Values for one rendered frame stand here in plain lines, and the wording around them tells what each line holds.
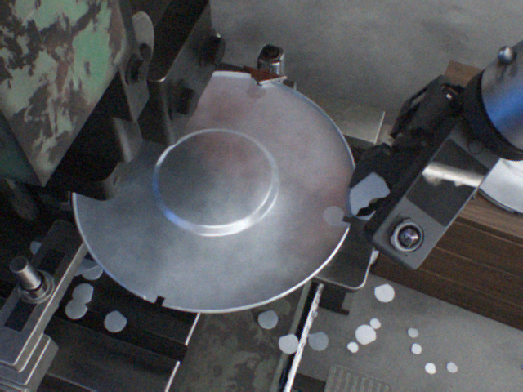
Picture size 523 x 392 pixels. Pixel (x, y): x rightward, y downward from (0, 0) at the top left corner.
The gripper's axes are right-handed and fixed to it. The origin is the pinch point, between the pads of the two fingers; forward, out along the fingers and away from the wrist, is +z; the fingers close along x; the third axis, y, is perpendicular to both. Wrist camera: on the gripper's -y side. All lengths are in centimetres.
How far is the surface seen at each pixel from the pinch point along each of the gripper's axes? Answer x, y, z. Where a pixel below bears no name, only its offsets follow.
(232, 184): 11.2, -1.8, 5.9
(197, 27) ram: 21.9, -0.2, -9.3
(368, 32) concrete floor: -11, 109, 82
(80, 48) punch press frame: 24.4, -15.4, -22.2
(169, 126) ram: 19.4, -6.5, -5.1
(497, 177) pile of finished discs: -35, 45, 32
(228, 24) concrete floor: 25, 93, 99
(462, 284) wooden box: -49, 34, 53
